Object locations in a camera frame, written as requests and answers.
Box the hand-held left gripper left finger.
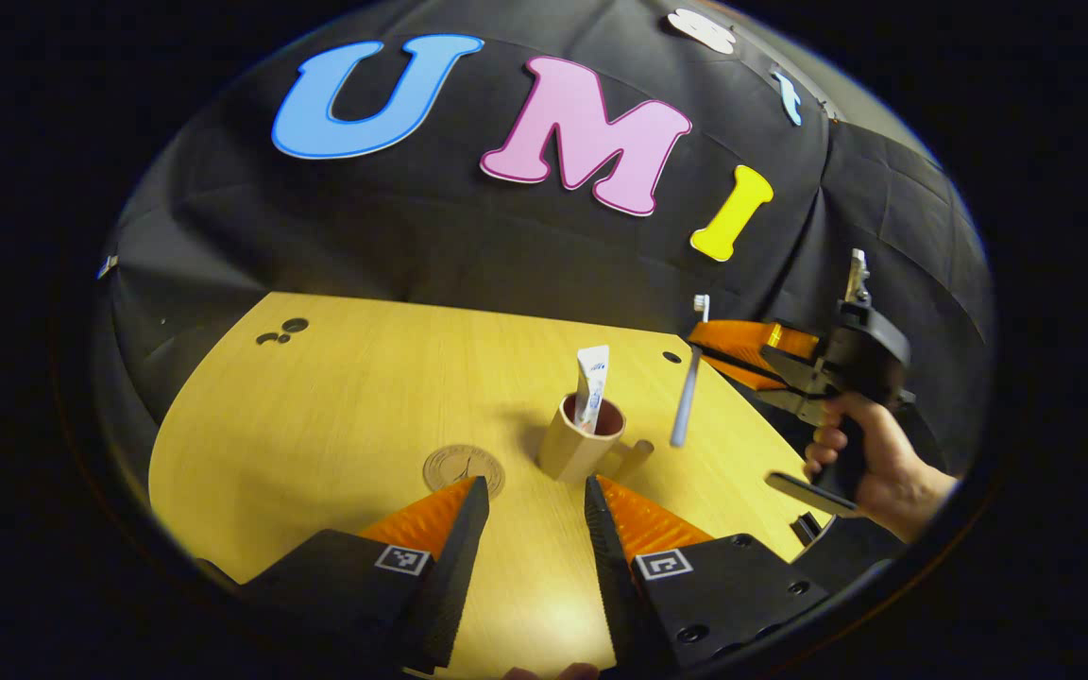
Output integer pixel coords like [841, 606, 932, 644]
[199, 475, 491, 676]

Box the beige cup with handle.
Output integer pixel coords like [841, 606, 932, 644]
[537, 394, 655, 485]

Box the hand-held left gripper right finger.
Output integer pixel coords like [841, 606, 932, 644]
[585, 475, 833, 673]

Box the black backdrop cloth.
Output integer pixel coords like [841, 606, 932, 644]
[95, 0, 996, 492]

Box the round wooden coaster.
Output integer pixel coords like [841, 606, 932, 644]
[423, 444, 507, 500]

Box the pale blue toothbrush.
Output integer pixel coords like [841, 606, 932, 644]
[670, 294, 711, 449]

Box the white toothpaste tube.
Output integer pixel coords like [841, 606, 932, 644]
[572, 345, 611, 434]

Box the wooden desktop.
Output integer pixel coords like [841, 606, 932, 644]
[147, 291, 833, 679]

